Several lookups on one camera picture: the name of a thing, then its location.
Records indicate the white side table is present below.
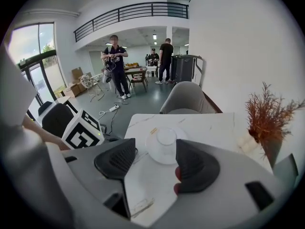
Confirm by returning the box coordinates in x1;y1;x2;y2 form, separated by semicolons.
55;95;79;114

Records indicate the black floor cable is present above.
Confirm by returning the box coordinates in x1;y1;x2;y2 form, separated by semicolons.
104;100;129;136

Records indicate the black framed glass door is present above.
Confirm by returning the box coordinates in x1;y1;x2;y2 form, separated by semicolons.
4;22;69;109

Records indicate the black metal railing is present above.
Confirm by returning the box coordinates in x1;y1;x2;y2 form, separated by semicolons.
73;1;189;42

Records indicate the white marble table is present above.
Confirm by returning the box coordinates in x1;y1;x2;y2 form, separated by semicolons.
123;113;274;226

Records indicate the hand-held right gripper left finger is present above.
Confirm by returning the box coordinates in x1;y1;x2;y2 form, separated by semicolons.
59;137;137;221

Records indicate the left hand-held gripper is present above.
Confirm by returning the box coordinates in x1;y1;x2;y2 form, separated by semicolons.
61;108;108;150

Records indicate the dark wooden table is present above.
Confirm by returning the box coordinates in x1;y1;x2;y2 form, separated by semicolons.
123;65;149;93

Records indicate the white power cable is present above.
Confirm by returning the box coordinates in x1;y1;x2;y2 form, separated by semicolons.
98;109;111;122

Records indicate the open cardboard box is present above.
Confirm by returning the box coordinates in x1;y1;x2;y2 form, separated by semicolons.
71;67;83;81

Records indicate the grey round device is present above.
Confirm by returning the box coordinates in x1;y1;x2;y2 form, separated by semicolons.
102;68;113;83

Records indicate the person's white shirt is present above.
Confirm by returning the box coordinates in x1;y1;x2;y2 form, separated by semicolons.
0;44;39;128

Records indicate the white ceramic plate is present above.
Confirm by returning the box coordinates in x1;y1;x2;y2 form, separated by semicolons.
145;126;189;165

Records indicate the black chair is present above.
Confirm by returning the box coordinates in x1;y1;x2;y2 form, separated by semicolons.
37;101;56;116
41;103;75;138

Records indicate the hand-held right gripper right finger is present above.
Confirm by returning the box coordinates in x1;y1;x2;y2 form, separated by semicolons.
142;138;296;229

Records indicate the grey upholstered chair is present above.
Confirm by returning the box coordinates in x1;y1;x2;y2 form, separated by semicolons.
159;81;224;115

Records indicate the grey wheeled machine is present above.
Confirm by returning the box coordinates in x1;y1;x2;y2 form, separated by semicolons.
171;54;206;88

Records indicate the white wire-leg chair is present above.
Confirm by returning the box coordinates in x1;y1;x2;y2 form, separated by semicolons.
80;72;105;103

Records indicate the reddish potted plant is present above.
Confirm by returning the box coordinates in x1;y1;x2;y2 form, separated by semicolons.
238;81;305;162

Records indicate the person's left forearm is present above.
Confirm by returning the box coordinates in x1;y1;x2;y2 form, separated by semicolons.
22;117;70;151

